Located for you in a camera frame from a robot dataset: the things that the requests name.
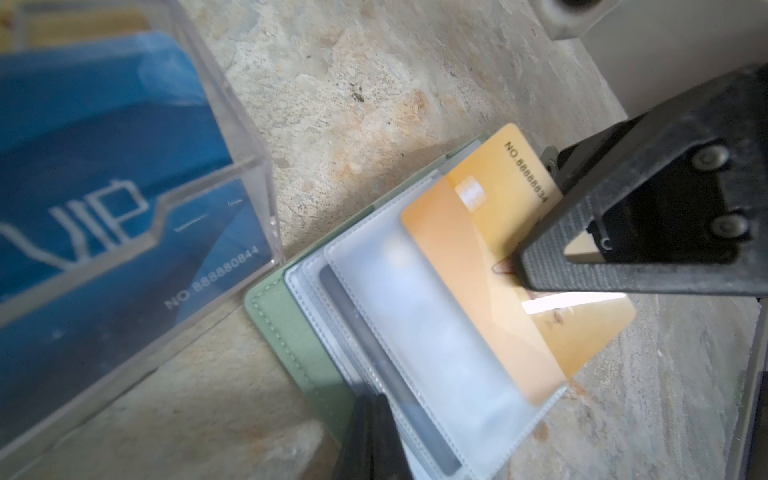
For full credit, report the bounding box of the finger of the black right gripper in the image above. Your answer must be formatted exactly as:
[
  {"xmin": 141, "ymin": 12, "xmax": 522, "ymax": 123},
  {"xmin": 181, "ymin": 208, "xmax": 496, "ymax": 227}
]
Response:
[{"xmin": 512, "ymin": 65, "xmax": 767, "ymax": 297}]

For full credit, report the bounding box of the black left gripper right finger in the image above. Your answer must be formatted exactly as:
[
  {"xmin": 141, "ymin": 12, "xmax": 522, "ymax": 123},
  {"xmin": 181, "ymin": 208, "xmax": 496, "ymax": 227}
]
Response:
[{"xmin": 373, "ymin": 394, "xmax": 414, "ymax": 480}]

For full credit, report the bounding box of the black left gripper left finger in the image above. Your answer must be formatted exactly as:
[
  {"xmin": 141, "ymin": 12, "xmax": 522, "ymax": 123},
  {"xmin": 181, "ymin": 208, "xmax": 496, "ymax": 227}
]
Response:
[{"xmin": 332, "ymin": 396, "xmax": 373, "ymax": 480}]

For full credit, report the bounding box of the gold credit card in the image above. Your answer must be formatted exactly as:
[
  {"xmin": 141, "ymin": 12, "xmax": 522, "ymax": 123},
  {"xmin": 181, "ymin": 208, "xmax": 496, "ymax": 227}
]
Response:
[{"xmin": 401, "ymin": 123, "xmax": 636, "ymax": 405}]

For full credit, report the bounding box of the blue card in stand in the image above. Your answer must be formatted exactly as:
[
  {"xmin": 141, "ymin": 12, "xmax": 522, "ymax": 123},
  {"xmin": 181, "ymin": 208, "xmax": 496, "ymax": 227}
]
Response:
[{"xmin": 0, "ymin": 31, "xmax": 274, "ymax": 445}]

